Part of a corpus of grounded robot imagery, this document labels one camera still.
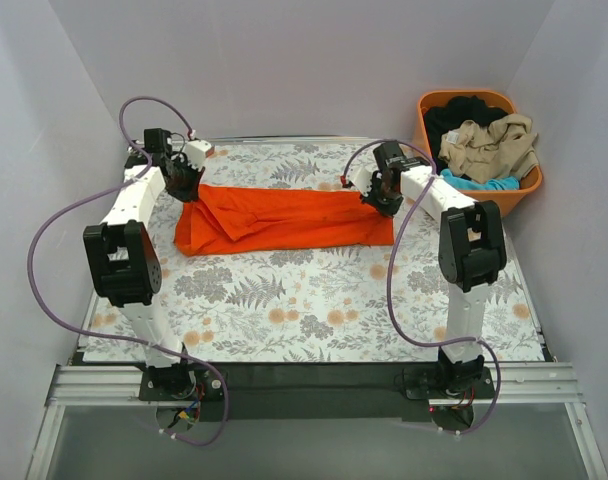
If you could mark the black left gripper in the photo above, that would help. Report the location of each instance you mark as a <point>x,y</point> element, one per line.
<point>182,181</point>

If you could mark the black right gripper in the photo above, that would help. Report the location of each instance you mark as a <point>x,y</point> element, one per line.
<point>382,192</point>

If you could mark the orange t shirt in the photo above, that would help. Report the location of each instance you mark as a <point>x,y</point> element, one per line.
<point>230,220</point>

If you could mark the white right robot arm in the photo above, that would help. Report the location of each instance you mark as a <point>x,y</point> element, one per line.
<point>471,250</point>

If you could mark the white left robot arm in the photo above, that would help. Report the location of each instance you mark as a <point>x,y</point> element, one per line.
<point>123,263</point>

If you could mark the floral patterned table mat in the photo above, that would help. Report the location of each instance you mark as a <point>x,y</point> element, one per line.
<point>321,304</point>

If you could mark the black t shirt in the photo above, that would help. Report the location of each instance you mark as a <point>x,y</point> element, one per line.
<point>439,120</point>

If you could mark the orange plastic laundry basket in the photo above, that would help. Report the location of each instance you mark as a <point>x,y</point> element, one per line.
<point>508,192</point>

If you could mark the beige t shirt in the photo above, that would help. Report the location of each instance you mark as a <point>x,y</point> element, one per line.
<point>505,148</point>

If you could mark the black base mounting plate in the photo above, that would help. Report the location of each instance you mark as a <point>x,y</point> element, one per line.
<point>303,391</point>

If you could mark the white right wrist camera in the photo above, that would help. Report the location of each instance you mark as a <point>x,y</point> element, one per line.
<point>361,180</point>

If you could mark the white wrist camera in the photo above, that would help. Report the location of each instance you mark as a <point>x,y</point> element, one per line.
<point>196,152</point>
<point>361,180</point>

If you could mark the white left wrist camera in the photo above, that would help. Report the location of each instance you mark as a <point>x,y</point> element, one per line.
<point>196,152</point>

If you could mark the aluminium frame rail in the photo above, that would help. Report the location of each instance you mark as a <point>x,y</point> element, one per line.
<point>319,421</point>

